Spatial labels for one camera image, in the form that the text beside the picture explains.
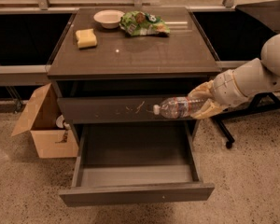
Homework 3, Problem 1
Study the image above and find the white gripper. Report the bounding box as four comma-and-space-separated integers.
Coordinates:
188, 70, 248, 119

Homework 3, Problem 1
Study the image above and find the clear plastic water bottle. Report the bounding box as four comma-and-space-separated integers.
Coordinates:
153, 97, 206, 119

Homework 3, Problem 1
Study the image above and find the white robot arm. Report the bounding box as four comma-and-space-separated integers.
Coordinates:
188, 34, 280, 119

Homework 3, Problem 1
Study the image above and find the closed scratched grey drawer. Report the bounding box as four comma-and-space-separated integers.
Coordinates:
58, 96, 191, 124

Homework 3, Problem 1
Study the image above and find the grey drawer cabinet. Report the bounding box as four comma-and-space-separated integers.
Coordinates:
47, 7, 222, 142

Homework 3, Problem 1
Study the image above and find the open grey lower drawer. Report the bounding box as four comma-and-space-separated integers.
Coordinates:
60, 121, 215, 206

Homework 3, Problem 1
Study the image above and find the green chip bag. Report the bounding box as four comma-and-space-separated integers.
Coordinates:
119, 11, 170, 36

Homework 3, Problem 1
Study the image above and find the white bowl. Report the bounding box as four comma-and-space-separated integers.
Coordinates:
93, 10, 124, 29

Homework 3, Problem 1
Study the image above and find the yellow sponge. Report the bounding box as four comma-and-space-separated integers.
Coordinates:
76, 29, 97, 49

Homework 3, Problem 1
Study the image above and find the white cup in box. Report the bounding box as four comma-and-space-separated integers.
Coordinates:
55, 115, 70, 130

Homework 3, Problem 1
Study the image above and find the cardboard box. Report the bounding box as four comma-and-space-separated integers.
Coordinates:
12, 84, 78, 158

